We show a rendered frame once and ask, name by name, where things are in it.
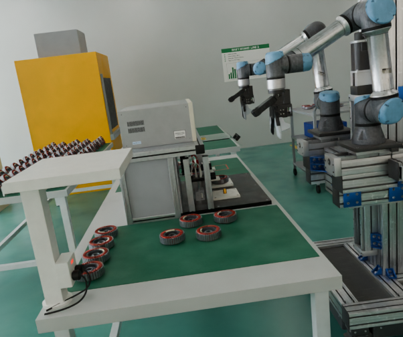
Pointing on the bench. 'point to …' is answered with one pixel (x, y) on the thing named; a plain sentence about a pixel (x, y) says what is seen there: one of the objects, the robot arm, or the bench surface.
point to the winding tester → (157, 124)
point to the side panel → (150, 191)
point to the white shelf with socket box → (59, 168)
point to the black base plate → (258, 196)
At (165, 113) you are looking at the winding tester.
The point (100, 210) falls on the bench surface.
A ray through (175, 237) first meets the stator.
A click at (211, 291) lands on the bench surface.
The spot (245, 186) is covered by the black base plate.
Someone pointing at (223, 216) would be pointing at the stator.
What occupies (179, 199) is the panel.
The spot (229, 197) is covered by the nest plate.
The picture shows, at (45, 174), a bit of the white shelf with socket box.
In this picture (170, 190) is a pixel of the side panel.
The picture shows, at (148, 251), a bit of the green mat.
